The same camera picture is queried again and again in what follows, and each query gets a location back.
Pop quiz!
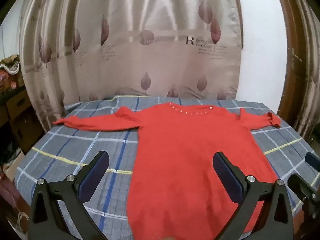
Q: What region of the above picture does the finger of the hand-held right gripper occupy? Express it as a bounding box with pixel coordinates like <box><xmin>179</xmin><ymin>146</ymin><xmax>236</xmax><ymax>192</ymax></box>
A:
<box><xmin>287</xmin><ymin>174</ymin><xmax>320</xmax><ymax>222</ymax></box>
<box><xmin>305</xmin><ymin>152</ymin><xmax>320</xmax><ymax>172</ymax></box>

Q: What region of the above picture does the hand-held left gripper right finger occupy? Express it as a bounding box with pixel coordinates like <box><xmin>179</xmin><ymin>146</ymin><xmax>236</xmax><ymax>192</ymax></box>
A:
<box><xmin>212</xmin><ymin>151</ymin><xmax>293</xmax><ymax>240</ymax></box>

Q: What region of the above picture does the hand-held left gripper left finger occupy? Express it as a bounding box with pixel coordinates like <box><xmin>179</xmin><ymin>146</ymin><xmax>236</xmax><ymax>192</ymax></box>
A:
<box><xmin>28</xmin><ymin>151</ymin><xmax>110</xmax><ymax>240</ymax></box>

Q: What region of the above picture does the red knit sweater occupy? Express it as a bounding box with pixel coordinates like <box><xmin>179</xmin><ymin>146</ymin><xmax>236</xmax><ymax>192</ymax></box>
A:
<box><xmin>53</xmin><ymin>102</ymin><xmax>282</xmax><ymax>240</ymax></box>

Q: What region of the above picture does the grey plaid blanket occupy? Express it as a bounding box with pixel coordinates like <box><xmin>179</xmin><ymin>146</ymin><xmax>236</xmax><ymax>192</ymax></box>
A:
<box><xmin>15</xmin><ymin>95</ymin><xmax>318</xmax><ymax>240</ymax></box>

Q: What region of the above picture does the brown cardboard box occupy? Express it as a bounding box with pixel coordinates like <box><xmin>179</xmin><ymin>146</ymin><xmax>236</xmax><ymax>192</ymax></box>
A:
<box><xmin>5</xmin><ymin>89</ymin><xmax>32</xmax><ymax>121</ymax></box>
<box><xmin>10</xmin><ymin>114</ymin><xmax>43</xmax><ymax>144</ymax></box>

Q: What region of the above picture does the pink plastic bag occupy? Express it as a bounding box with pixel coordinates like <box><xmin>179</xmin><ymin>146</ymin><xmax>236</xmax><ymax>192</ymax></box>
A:
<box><xmin>0</xmin><ymin>177</ymin><xmax>28</xmax><ymax>232</ymax></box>

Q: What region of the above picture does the red floral fabric bundle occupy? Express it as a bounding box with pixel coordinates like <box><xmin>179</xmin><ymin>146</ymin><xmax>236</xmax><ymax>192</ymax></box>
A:
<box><xmin>0</xmin><ymin>70</ymin><xmax>26</xmax><ymax>101</ymax></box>

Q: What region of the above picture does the beige leaf print curtain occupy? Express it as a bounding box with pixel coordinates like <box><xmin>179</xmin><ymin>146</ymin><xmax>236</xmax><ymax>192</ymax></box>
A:
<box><xmin>19</xmin><ymin>0</ymin><xmax>244</xmax><ymax>120</ymax></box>

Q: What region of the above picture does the patterned cloth with white trim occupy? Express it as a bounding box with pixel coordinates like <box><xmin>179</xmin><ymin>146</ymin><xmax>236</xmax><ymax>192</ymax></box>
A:
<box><xmin>0</xmin><ymin>54</ymin><xmax>21</xmax><ymax>75</ymax></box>

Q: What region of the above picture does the metal door handle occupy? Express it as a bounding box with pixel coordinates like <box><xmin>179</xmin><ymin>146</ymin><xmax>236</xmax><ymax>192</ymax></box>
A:
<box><xmin>291</xmin><ymin>47</ymin><xmax>302</xmax><ymax>63</ymax></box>

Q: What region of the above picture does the brown wooden door frame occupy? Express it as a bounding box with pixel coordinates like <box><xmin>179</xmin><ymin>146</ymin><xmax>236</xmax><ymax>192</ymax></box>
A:
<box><xmin>272</xmin><ymin>0</ymin><xmax>315</xmax><ymax>130</ymax></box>

